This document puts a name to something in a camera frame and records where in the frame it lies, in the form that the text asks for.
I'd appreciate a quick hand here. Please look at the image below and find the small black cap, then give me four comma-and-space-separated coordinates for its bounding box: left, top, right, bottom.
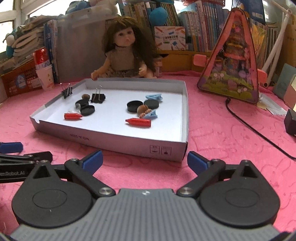
80, 105, 95, 116

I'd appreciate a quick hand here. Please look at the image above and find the clear plastic round piece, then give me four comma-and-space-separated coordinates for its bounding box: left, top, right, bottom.
68, 104, 81, 114

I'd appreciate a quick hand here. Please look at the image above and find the blue hair clip with bears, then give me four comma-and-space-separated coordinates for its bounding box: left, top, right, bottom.
139, 109, 158, 120

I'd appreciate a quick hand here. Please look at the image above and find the small black round lid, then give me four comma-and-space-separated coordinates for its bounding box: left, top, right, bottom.
75, 99, 89, 109

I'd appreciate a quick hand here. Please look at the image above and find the large black binder clip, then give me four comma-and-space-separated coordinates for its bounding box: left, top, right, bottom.
90, 85, 106, 103

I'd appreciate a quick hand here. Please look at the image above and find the small brown hazelnut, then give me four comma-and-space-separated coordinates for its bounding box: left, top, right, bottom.
81, 94, 90, 101

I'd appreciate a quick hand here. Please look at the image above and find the light blue hair clip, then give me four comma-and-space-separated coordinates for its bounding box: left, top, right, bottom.
145, 93, 163, 101

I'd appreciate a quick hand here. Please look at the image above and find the black round cap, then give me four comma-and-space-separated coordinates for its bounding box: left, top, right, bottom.
126, 100, 143, 113

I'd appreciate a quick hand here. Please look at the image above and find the pink towel mat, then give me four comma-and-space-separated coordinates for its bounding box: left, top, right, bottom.
1, 72, 295, 232

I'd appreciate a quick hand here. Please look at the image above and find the grey cardboard tray box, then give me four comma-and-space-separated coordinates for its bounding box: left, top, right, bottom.
30, 78, 189, 162

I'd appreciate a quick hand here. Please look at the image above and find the red plastic basket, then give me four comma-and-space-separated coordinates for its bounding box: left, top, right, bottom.
1, 60, 42, 97

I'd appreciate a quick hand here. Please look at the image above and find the small black binder clip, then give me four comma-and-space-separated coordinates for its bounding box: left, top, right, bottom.
60, 83, 72, 99

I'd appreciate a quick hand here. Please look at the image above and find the white paper cup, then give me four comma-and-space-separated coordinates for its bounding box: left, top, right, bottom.
36, 65, 55, 90

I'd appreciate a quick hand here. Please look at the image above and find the red cola can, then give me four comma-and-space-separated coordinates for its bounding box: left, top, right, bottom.
33, 47, 51, 70

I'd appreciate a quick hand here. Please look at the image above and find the pink triangular toy house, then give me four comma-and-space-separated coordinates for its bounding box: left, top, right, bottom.
193, 8, 267, 104

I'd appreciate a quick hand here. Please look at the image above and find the black power adapter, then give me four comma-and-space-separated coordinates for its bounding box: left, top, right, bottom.
284, 109, 296, 136

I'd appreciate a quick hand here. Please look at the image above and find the yellow wooden drawer box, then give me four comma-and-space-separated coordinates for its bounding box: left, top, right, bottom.
157, 50, 211, 72

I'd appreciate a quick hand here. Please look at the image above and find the blue white plush toy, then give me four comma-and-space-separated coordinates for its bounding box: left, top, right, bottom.
3, 33, 16, 58

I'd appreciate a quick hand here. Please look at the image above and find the stack of books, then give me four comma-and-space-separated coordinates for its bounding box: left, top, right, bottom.
1, 15, 58, 73

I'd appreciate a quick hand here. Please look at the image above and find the colourful stationery box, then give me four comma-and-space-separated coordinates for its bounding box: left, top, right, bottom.
154, 26, 186, 51

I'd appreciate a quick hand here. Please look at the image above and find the brown haired doll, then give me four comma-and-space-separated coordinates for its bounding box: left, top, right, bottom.
91, 16, 156, 81

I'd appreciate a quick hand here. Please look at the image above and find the white lamp stand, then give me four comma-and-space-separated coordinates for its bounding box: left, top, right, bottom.
261, 2, 292, 88

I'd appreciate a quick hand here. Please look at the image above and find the large blue plush toy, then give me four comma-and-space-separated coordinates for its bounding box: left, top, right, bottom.
66, 0, 118, 15

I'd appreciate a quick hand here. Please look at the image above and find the black power cable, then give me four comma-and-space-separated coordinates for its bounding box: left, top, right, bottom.
225, 97, 296, 160

